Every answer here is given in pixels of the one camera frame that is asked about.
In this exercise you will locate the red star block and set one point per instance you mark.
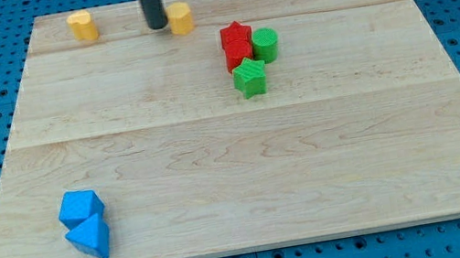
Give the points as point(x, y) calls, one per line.
point(234, 32)

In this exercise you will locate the light wooden board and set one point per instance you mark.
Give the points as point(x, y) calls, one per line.
point(358, 132)

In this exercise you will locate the blue cube block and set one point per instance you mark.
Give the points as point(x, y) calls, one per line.
point(78, 206)

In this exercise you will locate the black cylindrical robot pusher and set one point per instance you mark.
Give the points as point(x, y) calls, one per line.
point(154, 13)

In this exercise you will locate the green cylinder block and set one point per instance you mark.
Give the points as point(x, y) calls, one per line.
point(264, 43)

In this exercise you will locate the blue triangle block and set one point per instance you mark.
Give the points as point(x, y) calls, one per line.
point(91, 237)

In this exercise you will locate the red hexagon block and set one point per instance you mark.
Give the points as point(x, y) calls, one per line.
point(235, 52)

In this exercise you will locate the yellow heart block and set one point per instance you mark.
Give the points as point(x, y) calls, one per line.
point(82, 26)

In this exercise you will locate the green star block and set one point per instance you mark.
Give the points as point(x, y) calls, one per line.
point(250, 78)

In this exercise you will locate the yellow hexagon block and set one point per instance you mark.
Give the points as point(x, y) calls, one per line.
point(180, 18)

